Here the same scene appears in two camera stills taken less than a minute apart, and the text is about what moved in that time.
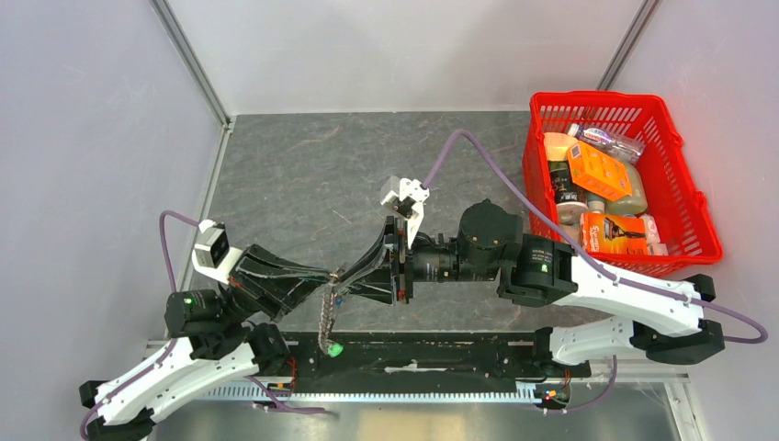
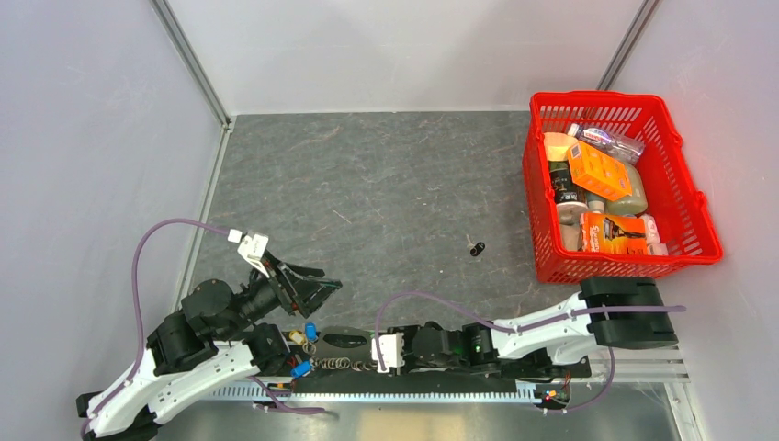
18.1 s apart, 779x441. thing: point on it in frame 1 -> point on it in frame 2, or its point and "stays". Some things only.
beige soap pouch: x=637 y=202 stays
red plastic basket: x=671 y=188 stays
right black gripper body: x=402 y=272 -> x=423 y=364
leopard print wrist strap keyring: x=328 y=315 -> x=330 y=363
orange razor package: x=613 y=233 stays
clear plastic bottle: x=614 y=144 stays
